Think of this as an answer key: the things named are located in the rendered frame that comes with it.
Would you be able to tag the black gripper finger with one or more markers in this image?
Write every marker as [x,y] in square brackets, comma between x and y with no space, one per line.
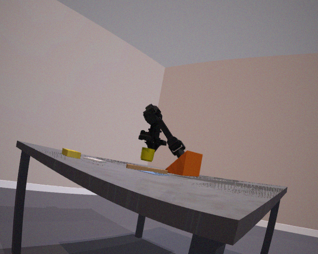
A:
[156,146]
[150,145]

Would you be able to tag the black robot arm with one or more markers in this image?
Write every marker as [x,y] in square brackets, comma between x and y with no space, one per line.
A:
[153,116]

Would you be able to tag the tan wooden bar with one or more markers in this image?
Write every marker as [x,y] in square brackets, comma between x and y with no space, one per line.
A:
[136,167]

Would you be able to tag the yellow rectangular block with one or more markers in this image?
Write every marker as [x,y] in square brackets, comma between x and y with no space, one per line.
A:
[71,153]

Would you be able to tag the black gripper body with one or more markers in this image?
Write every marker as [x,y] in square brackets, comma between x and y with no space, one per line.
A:
[153,136]

